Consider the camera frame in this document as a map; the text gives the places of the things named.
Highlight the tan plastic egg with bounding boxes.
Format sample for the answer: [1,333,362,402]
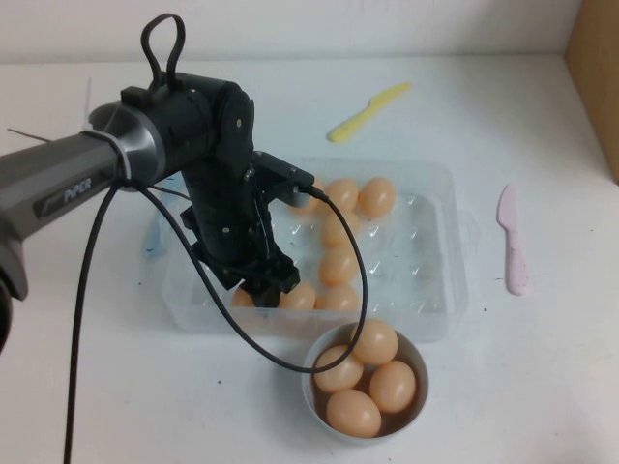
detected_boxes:
[230,285,257,309]
[288,176,325,217]
[313,344,365,393]
[278,281,317,310]
[318,246,362,286]
[349,318,399,365]
[313,284,361,312]
[322,177,360,213]
[358,176,398,218]
[321,211,362,248]
[368,360,417,414]
[325,389,383,438]

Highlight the short looped black cable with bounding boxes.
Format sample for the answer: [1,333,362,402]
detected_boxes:
[140,14,187,91]

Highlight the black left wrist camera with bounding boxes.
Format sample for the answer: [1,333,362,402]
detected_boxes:
[251,150,318,209]

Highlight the blue plastic fork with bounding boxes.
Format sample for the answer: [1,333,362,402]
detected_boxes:
[140,212,170,260]

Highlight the long black camera cable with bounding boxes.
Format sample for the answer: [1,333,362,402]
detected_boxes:
[62,183,369,464]

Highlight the pale round bowl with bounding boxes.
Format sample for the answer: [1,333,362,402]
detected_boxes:
[301,322,429,446]

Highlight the white zip tie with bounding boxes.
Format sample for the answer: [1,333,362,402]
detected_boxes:
[81,76,134,188]

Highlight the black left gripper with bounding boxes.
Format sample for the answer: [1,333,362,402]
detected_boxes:
[181,205,301,310]

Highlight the clear plastic egg box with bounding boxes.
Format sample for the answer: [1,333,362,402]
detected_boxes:
[162,155,470,344]

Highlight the brown cardboard box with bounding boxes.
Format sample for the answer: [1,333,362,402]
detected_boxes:
[564,0,619,185]

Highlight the yellow plastic knife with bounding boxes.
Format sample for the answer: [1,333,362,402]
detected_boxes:
[327,81,412,144]

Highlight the pink plastic knife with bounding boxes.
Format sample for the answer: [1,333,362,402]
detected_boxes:
[496,183,532,297]

